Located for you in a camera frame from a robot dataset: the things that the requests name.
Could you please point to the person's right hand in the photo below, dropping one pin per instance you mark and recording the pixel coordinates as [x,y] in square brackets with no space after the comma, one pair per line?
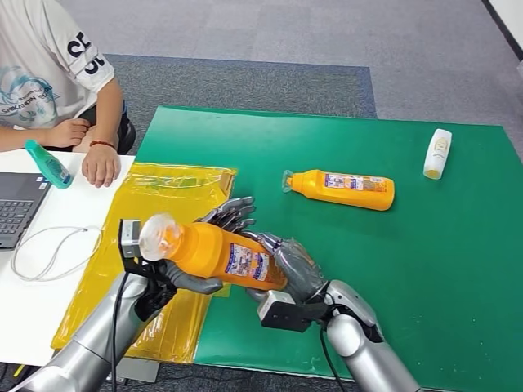
[67,134]

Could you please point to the person's left hand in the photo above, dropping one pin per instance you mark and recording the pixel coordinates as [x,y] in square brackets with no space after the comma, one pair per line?
[99,167]

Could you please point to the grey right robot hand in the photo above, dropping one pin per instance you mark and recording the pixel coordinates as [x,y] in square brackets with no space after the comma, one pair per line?
[300,270]

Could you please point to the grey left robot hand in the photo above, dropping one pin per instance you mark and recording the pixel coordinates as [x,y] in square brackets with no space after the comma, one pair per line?
[232,213]

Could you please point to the orange detergent bottle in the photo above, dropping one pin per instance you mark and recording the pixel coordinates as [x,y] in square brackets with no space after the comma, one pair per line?
[318,192]
[204,251]

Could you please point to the person's left forearm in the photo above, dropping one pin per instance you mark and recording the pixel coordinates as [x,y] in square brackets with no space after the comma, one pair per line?
[108,113]

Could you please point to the person's right forearm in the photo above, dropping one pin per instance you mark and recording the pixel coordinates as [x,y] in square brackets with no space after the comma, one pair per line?
[20,139]

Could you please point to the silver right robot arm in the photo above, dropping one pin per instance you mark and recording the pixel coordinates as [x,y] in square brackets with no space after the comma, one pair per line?
[367,351]

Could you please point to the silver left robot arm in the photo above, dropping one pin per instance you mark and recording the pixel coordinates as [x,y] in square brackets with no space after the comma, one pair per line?
[81,351]

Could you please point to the teal plastic bottle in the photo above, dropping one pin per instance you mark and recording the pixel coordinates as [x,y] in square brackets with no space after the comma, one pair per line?
[49,165]

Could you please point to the small white bottle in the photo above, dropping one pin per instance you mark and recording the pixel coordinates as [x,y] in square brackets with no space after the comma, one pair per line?
[437,154]

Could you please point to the yellow film-wrapped cardboard box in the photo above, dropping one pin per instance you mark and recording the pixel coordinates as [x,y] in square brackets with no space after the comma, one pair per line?
[163,189]

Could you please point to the dark grey laptop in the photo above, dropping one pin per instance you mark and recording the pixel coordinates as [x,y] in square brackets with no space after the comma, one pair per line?
[20,205]

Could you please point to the green mat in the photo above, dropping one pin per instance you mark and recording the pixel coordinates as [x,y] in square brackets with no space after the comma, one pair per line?
[449,270]

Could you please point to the grey flat board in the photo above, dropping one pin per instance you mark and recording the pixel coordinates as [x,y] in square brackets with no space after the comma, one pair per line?
[139,370]

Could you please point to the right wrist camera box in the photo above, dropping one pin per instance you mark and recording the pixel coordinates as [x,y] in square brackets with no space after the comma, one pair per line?
[274,311]

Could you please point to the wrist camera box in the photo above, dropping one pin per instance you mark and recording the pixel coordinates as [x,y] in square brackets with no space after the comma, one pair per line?
[130,238]
[274,311]

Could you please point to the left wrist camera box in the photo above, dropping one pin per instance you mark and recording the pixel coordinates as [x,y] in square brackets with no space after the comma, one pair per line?
[130,238]

